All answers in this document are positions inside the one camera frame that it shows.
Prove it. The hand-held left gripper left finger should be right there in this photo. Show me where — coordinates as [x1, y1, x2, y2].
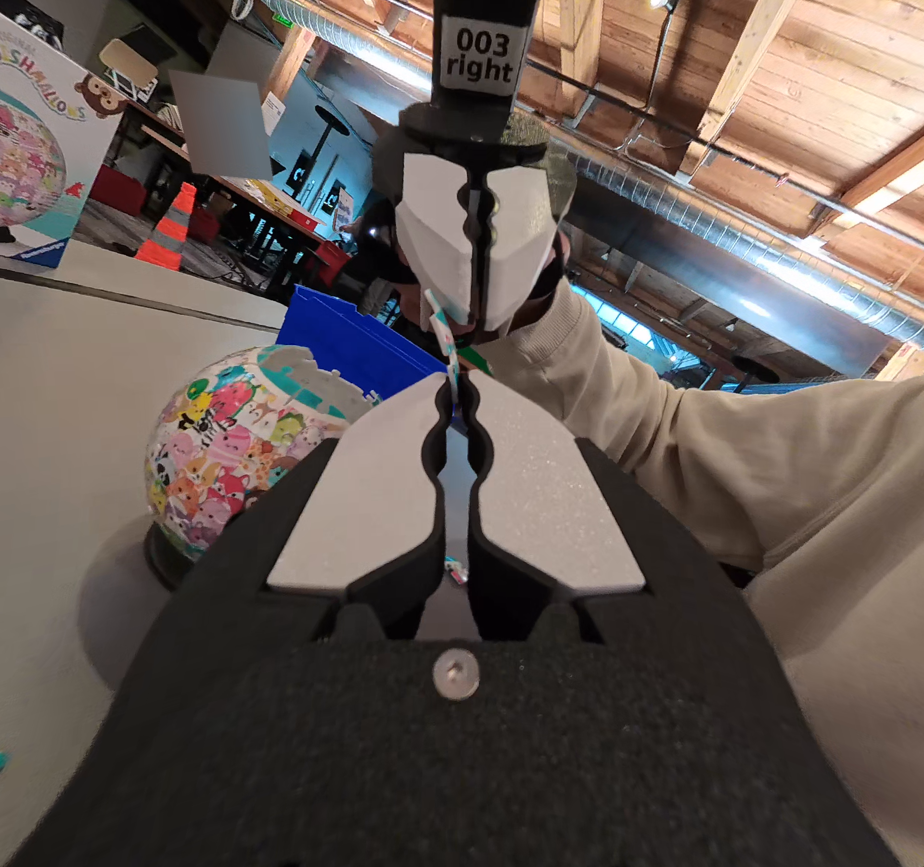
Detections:
[264, 372, 454, 640]

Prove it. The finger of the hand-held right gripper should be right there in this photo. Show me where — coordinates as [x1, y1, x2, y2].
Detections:
[478, 167, 562, 334]
[394, 152, 479, 328]

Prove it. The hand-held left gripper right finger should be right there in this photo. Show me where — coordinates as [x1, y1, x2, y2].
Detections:
[461, 372, 647, 640]

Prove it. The teal red puzzle piece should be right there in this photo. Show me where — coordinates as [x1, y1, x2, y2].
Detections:
[424, 288, 464, 413]

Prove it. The colourful puzzle ball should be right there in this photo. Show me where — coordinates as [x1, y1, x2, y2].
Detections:
[144, 345, 384, 565]

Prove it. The person's right forearm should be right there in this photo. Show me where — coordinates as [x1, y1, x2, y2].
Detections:
[480, 278, 924, 579]

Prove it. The puzzle ball box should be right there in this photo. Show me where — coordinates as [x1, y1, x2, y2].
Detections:
[0, 11, 124, 270]

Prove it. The blue plastic bin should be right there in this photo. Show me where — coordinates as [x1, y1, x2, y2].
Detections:
[276, 284, 449, 406]

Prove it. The wooden background table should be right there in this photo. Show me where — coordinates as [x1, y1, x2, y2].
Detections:
[217, 174, 327, 283]

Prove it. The orange traffic cone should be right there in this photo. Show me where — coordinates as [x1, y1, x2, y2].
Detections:
[135, 182, 198, 272]

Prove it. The silver ventilation duct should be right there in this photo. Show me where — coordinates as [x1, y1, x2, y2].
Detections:
[209, 0, 924, 348]

